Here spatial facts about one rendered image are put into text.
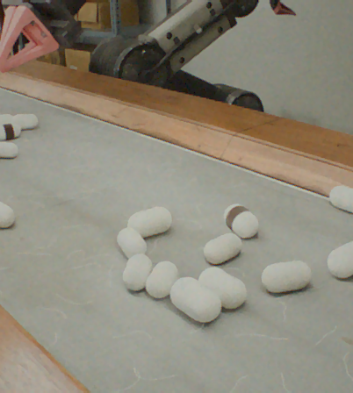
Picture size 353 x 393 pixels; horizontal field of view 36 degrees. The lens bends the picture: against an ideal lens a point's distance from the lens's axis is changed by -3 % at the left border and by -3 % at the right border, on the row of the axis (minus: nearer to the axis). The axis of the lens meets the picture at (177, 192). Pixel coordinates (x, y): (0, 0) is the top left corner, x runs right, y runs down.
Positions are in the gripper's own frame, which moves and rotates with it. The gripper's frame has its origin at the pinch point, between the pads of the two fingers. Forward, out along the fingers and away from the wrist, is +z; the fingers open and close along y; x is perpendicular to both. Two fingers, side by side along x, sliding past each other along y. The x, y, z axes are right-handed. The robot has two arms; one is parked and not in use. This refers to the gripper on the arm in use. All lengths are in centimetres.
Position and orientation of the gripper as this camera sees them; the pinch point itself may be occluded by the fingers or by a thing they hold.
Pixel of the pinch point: (2, 64)
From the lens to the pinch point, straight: 70.3
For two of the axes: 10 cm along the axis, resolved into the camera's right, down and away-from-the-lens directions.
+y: 6.8, 2.8, -6.8
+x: 4.8, 5.4, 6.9
